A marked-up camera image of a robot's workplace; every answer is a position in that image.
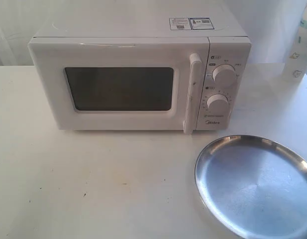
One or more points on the white microwave door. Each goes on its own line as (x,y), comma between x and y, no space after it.
(122,83)

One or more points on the white microwave oven body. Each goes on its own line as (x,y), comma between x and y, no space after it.
(226,47)

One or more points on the lower white control knob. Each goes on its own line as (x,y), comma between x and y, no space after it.
(217,103)

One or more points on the white control knob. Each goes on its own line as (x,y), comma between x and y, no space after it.
(224,75)
(217,103)

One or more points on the upper white control knob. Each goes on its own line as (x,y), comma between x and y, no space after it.
(224,75)

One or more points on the blue white label sticker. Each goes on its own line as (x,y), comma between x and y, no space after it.
(191,23)

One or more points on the round stainless steel plate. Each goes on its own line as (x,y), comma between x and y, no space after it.
(255,187)

